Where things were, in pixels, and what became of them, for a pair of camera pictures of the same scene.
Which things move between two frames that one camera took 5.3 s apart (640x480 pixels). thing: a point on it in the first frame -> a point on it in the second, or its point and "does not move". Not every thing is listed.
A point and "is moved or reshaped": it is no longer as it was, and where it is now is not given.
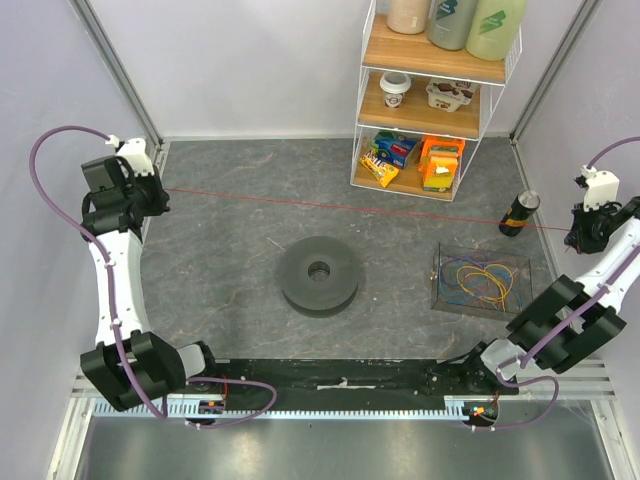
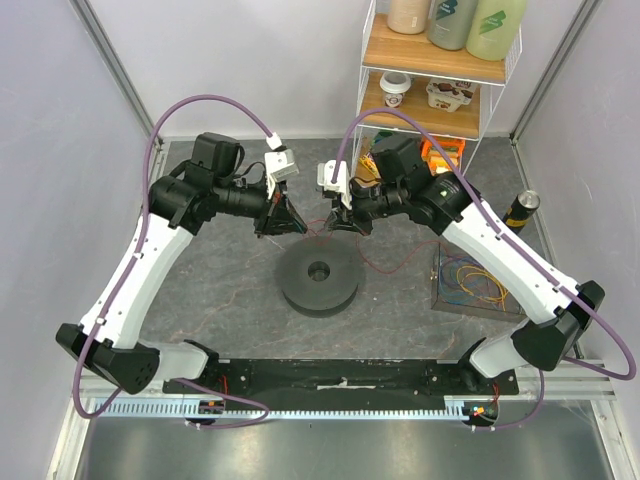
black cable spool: [320, 277] does not move
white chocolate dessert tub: [447, 95] does not move
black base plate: [364, 378] does not move
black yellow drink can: [517, 215] does not move
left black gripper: [160, 198] -> [281, 216]
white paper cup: [393, 85] does not move
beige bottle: [408, 17] does not move
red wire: [343, 207] is moved or reshaped
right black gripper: [578, 236] -> [347, 212]
